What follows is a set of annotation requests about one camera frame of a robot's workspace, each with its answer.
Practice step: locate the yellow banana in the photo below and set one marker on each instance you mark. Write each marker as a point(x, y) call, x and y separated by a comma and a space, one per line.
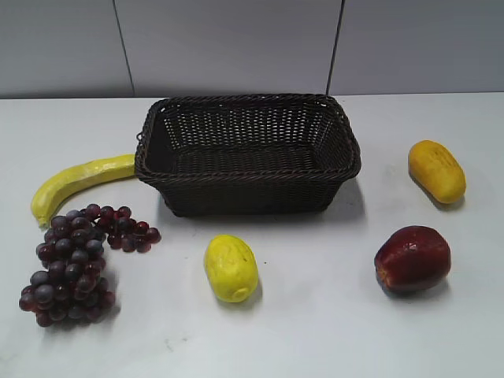
point(68, 182)

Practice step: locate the dark woven basket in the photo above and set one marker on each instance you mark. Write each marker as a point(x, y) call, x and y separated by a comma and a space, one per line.
point(247, 154)

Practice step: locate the yellow lemon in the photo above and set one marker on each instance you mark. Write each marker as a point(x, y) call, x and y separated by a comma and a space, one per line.
point(231, 268)

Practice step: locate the red apple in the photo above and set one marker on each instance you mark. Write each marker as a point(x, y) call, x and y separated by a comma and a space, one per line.
point(414, 258)

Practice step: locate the orange-yellow mango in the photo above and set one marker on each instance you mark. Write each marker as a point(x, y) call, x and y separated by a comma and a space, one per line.
point(435, 168)

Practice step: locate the purple grape bunch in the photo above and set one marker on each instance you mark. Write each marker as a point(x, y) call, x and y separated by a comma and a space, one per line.
point(72, 286)

